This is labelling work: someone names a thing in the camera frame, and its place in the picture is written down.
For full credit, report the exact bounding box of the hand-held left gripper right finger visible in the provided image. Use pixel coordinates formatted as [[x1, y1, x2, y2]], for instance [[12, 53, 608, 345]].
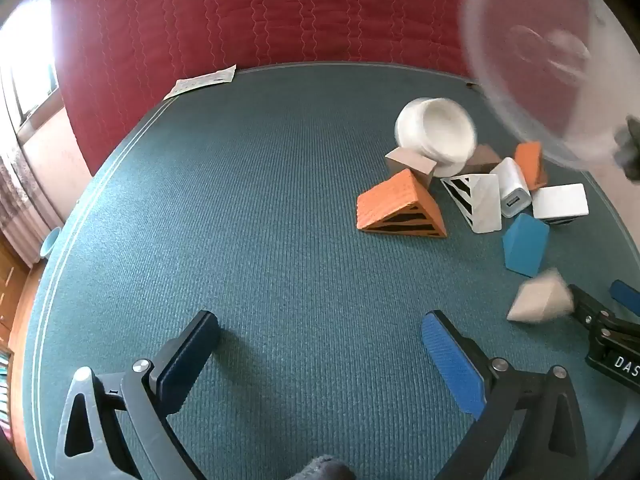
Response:
[[421, 310, 591, 480]]

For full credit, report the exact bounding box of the dark grey fuzzy cloth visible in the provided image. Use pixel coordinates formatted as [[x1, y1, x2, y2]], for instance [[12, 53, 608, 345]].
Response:
[[292, 455, 356, 480]]

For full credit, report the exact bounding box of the teal table mat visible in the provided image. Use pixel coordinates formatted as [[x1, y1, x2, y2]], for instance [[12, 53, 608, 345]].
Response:
[[22, 62, 640, 480]]

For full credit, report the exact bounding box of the dark grey object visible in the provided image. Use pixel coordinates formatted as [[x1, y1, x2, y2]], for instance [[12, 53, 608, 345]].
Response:
[[612, 114, 640, 181]]

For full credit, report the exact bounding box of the white round threaded fitting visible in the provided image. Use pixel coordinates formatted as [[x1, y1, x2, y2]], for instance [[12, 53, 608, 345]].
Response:
[[394, 96, 478, 178]]

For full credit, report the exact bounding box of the bright window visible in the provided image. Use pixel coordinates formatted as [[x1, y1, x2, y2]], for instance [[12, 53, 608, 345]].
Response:
[[0, 0, 63, 131]]

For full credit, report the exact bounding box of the light teal round cap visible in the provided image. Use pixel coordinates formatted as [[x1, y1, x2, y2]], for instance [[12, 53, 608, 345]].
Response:
[[40, 226, 63, 258]]

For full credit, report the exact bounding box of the red quilted mattress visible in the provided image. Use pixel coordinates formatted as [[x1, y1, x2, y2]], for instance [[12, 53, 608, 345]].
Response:
[[50, 0, 481, 176]]

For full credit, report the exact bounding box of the brown rectangular block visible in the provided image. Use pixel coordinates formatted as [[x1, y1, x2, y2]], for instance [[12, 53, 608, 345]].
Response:
[[465, 144, 502, 176], [385, 146, 438, 191]]

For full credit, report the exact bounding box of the clear plastic bowl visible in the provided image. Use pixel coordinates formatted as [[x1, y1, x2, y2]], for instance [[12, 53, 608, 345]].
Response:
[[460, 0, 636, 171]]

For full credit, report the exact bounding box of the beige wedge block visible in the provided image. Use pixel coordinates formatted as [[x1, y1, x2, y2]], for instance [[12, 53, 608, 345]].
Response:
[[506, 267, 576, 325]]

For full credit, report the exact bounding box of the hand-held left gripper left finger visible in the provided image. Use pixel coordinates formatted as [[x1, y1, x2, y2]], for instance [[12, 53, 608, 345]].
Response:
[[54, 310, 221, 480]]

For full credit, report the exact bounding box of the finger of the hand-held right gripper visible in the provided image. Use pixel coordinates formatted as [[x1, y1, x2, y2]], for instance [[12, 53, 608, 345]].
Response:
[[569, 284, 617, 332], [610, 280, 640, 317]]

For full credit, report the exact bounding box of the blue wedge block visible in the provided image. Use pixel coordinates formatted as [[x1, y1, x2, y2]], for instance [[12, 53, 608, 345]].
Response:
[[502, 212, 551, 278]]

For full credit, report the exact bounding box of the patterned curtain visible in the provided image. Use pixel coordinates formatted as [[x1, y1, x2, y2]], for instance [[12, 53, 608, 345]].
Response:
[[0, 125, 71, 266]]

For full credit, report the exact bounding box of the white paper slip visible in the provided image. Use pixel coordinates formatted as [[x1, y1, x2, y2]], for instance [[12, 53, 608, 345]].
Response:
[[162, 64, 237, 101]]

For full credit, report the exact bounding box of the white striped wedge block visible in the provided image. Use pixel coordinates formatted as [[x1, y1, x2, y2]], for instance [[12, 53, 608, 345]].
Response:
[[440, 172, 502, 234], [531, 183, 590, 226]]

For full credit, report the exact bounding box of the large orange striped wedge block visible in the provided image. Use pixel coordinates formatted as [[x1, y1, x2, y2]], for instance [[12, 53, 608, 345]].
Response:
[[356, 167, 448, 238]]

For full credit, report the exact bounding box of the white plug charger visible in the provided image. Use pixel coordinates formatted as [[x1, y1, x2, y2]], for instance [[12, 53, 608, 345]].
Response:
[[492, 156, 532, 219]]

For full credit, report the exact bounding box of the small orange wedge block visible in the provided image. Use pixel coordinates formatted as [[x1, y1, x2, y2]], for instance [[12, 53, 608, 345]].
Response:
[[513, 141, 549, 192]]

